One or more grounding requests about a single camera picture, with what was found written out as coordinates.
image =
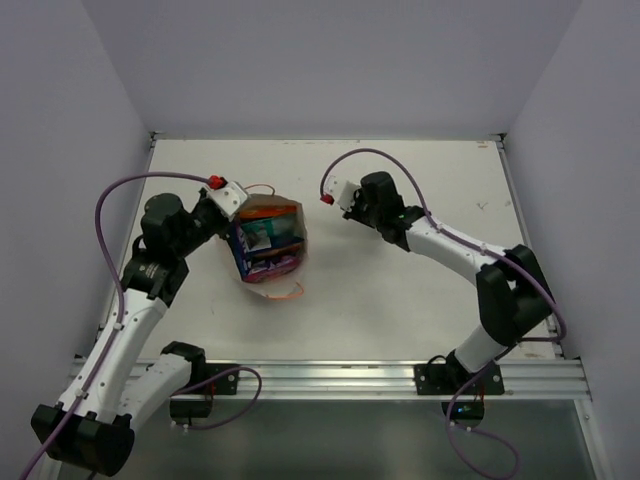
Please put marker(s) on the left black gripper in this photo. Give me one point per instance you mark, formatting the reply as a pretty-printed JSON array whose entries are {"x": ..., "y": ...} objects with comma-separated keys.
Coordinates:
[{"x": 223, "y": 225}]

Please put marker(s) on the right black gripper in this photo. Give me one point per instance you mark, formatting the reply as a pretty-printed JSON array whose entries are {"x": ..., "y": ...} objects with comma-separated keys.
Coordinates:
[{"x": 352, "y": 214}]

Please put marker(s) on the white paper bag orange handles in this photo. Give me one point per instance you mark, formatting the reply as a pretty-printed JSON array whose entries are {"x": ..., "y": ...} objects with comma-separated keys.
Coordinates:
[{"x": 266, "y": 250}]

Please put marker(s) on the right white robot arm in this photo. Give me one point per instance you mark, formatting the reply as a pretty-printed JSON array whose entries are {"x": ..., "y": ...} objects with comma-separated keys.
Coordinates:
[{"x": 512, "y": 294}]

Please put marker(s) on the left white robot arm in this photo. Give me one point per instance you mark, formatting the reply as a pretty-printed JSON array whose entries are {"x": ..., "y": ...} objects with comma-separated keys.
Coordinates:
[{"x": 89, "y": 426}]

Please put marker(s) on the green snack packet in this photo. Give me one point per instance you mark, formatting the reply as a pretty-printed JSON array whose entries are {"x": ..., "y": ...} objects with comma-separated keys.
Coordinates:
[{"x": 271, "y": 232}]

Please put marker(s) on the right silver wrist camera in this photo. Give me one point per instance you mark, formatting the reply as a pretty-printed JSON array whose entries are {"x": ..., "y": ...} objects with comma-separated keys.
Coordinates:
[{"x": 340, "y": 192}]

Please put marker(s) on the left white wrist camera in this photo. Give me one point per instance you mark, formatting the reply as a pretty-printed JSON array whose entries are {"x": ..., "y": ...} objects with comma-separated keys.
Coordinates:
[{"x": 228, "y": 196}]

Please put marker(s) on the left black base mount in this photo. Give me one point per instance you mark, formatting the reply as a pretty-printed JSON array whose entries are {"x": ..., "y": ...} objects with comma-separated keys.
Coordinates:
[{"x": 213, "y": 379}]

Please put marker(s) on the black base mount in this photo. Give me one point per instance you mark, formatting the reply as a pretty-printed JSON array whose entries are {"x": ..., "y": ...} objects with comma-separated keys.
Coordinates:
[
  {"x": 213, "y": 379},
  {"x": 440, "y": 377}
]

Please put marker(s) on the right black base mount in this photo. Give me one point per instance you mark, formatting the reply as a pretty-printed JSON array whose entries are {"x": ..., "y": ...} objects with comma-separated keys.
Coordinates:
[{"x": 440, "y": 377}]

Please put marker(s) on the aluminium front rail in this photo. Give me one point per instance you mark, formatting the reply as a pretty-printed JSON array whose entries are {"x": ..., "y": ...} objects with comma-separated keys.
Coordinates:
[{"x": 529, "y": 379}]

